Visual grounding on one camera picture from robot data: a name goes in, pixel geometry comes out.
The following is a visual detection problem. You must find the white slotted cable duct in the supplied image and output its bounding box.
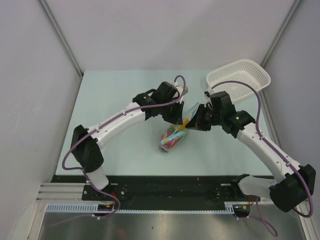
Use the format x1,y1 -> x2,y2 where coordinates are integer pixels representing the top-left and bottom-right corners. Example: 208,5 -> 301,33
45,202 -> 250,215

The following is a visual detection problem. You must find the white perforated plastic basket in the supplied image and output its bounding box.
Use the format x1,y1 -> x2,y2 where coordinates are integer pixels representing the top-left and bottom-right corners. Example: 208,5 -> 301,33
206,59 -> 271,104

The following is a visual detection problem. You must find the green fake vegetable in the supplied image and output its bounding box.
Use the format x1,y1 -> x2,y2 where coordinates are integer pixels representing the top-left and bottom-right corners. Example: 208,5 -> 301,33
167,124 -> 180,135

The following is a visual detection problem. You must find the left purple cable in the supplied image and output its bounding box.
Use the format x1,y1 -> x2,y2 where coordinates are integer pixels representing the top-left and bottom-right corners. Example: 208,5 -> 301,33
61,74 -> 188,191

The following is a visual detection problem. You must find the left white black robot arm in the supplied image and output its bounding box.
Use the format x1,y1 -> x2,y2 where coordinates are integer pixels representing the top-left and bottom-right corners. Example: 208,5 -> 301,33
70,81 -> 187,200

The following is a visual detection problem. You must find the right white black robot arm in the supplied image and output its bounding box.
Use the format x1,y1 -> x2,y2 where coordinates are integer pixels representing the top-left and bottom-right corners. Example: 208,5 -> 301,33
185,91 -> 316,213

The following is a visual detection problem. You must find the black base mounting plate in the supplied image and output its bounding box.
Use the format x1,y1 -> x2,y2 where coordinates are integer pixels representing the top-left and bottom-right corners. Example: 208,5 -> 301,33
51,174 -> 273,211

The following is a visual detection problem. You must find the clear zip top bag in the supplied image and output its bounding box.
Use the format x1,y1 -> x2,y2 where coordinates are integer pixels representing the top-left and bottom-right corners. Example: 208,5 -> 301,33
158,102 -> 199,153

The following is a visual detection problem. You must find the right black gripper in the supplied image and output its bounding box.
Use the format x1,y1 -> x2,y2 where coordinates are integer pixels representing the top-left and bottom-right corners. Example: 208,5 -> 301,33
186,103 -> 223,131

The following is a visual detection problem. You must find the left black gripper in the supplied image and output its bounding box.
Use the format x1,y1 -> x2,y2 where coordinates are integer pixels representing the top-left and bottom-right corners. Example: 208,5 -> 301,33
159,98 -> 184,125

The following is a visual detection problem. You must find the yellow fake fruit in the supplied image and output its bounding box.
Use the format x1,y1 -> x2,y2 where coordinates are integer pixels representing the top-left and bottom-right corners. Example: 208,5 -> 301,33
177,118 -> 190,132

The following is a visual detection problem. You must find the aluminium frame post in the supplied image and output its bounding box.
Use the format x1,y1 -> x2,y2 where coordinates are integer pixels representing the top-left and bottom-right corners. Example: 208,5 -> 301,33
260,0 -> 304,68
37,0 -> 84,77

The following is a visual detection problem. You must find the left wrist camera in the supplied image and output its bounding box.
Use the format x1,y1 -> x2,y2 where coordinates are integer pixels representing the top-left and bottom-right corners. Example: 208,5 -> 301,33
172,82 -> 189,97

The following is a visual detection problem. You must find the red fake tomato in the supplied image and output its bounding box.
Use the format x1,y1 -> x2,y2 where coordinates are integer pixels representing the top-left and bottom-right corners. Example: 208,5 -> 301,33
159,135 -> 181,152

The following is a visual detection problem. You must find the right aluminium frame post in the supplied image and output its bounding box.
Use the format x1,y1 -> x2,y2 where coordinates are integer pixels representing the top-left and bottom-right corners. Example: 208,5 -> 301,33
260,0 -> 304,68

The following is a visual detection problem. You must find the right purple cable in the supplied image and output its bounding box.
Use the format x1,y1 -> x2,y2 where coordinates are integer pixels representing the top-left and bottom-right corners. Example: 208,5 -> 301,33
211,80 -> 315,218

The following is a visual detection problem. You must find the left aluminium frame post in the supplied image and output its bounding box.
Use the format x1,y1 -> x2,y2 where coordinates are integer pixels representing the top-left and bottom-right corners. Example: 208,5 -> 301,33
37,0 -> 84,77

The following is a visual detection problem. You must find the purple cable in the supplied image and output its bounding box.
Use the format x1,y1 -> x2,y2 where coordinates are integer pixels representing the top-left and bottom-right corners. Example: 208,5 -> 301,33
61,74 -> 188,191
211,80 -> 315,218

